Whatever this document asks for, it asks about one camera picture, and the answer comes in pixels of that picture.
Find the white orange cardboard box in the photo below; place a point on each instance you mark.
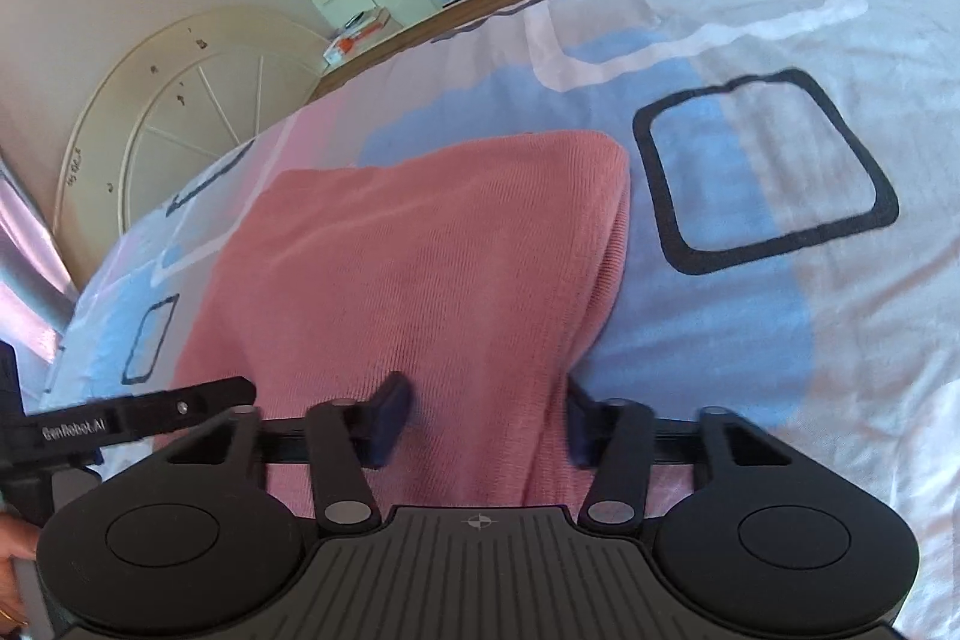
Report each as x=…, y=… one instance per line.
x=356, y=36

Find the cream arched headboard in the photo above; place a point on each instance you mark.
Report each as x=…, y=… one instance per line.
x=195, y=108

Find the person's left hand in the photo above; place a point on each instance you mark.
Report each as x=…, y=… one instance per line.
x=11, y=565

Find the wooden bed frame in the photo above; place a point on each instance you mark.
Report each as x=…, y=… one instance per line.
x=465, y=6

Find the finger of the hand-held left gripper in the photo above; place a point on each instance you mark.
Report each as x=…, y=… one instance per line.
x=150, y=415

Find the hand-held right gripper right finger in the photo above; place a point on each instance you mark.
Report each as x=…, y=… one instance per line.
x=581, y=422

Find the pink knit garment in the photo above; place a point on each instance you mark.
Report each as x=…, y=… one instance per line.
x=420, y=280

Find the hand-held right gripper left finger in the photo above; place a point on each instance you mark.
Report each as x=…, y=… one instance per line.
x=386, y=419

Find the bed with patterned sheet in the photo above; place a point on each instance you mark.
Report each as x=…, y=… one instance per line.
x=750, y=310

